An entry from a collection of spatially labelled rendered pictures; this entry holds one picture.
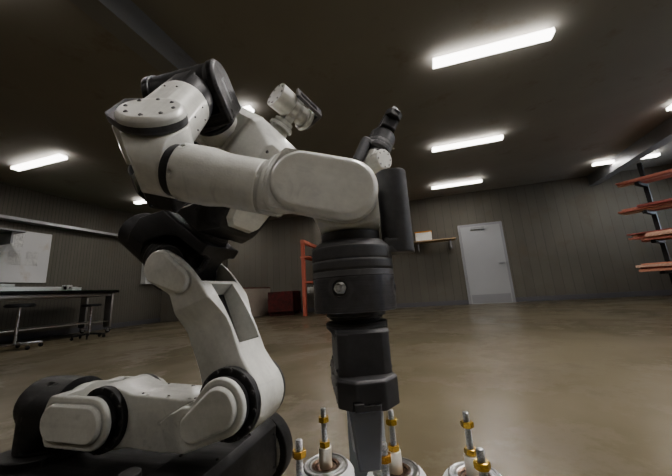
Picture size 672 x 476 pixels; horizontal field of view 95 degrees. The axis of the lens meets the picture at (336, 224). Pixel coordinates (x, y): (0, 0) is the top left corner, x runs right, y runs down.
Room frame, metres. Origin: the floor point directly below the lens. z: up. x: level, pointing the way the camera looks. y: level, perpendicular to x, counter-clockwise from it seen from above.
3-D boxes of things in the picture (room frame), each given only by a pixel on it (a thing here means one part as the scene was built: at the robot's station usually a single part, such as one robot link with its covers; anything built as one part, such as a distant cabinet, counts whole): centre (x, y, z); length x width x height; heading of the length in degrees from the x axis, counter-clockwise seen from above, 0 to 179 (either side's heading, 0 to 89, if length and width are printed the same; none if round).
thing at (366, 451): (0.32, -0.02, 0.41); 0.03 x 0.02 x 0.06; 96
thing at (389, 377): (0.34, -0.01, 0.50); 0.13 x 0.10 x 0.12; 6
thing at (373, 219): (0.35, -0.03, 0.61); 0.11 x 0.11 x 0.11; 86
